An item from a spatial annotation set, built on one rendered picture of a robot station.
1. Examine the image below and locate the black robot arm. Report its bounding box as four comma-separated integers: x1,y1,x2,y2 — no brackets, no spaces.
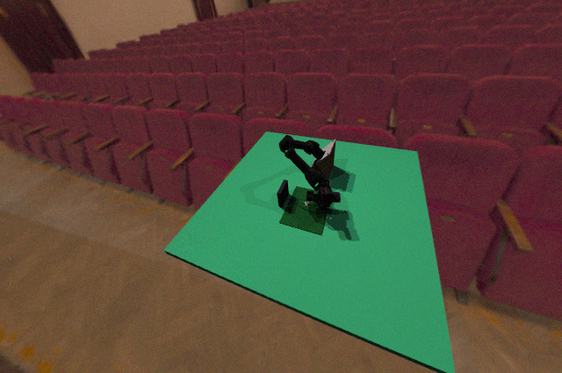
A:
278,135,334,208

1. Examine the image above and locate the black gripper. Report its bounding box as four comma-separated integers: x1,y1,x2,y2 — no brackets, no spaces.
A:
306,190,341,205

